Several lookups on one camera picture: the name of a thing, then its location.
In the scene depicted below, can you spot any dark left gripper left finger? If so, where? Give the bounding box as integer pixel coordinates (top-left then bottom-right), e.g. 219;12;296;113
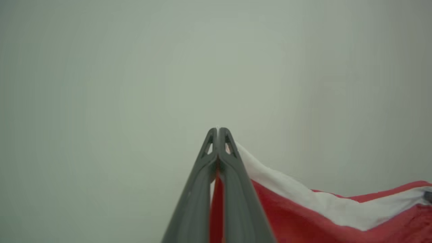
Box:
162;127;219;243

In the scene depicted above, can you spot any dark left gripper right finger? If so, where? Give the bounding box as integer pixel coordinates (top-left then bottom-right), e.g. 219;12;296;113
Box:
218;127;277;243

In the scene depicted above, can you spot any red white basketball jersey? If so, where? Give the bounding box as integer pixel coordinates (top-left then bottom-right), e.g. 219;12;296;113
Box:
209;142;432;243

